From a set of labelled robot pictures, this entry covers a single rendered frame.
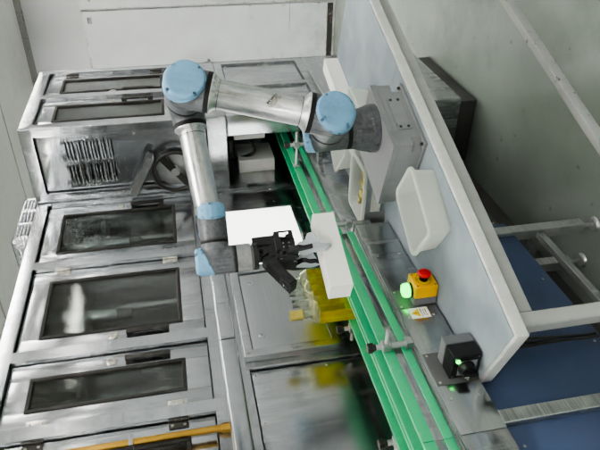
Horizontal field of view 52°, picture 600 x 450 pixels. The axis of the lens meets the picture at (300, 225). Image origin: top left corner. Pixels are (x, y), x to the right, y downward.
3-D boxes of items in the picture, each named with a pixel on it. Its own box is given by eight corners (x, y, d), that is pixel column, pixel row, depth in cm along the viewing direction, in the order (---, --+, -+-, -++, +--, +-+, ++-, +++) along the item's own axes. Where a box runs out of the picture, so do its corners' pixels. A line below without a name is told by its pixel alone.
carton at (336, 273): (333, 212, 172) (312, 213, 171) (353, 284, 159) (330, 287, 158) (330, 224, 177) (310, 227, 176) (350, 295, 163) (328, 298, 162)
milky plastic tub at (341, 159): (346, 135, 267) (328, 137, 265) (359, 112, 246) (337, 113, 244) (354, 172, 263) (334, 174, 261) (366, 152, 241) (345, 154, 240)
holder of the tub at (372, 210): (369, 210, 242) (350, 212, 240) (375, 148, 226) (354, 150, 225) (382, 235, 228) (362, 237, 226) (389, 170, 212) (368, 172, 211)
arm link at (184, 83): (349, 111, 184) (168, 74, 177) (362, 92, 169) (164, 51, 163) (344, 149, 182) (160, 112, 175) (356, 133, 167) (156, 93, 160)
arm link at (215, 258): (193, 244, 159) (196, 276, 158) (235, 239, 161) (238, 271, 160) (194, 247, 167) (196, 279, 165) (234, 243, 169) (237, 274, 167)
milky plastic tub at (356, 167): (369, 199, 239) (347, 201, 237) (373, 147, 226) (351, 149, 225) (382, 223, 225) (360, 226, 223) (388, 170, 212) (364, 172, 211)
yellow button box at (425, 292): (428, 287, 188) (405, 291, 187) (431, 269, 184) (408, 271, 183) (437, 303, 183) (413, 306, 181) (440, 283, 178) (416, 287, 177)
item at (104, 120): (216, 125, 353) (54, 137, 337) (212, 62, 332) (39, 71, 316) (229, 186, 297) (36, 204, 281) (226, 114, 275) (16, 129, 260)
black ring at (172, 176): (200, 185, 293) (154, 188, 289) (196, 145, 281) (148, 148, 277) (200, 189, 289) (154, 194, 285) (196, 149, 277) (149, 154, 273)
